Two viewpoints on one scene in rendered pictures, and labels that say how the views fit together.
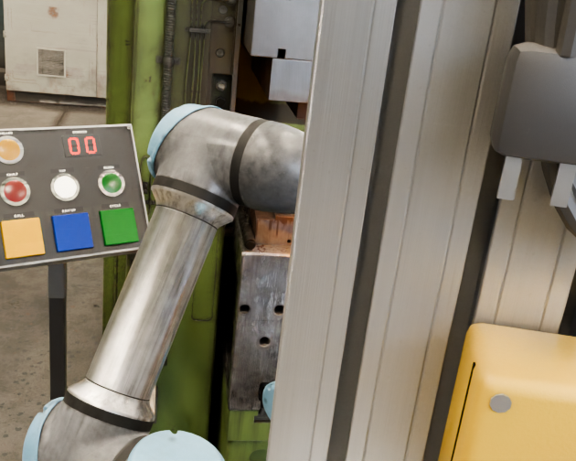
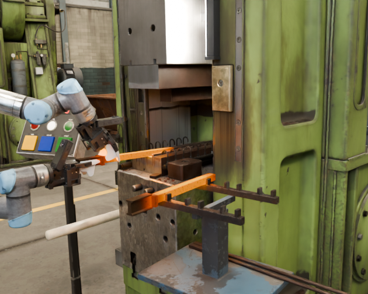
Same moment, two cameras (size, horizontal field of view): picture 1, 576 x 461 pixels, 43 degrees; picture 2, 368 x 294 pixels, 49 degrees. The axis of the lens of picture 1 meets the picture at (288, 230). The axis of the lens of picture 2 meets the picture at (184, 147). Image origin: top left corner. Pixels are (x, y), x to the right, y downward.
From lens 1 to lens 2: 1.78 m
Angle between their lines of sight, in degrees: 55
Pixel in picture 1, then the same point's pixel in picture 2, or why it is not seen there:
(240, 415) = (126, 269)
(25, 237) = (29, 142)
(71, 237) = (44, 145)
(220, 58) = not seen: hidden behind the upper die
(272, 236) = (137, 165)
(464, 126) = not seen: outside the picture
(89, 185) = (60, 126)
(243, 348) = (122, 226)
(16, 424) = not seen: hidden behind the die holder
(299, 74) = (137, 73)
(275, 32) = (127, 52)
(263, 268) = (124, 180)
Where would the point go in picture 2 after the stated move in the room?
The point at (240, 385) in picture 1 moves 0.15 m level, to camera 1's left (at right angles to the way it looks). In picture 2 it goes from (124, 249) to (110, 238)
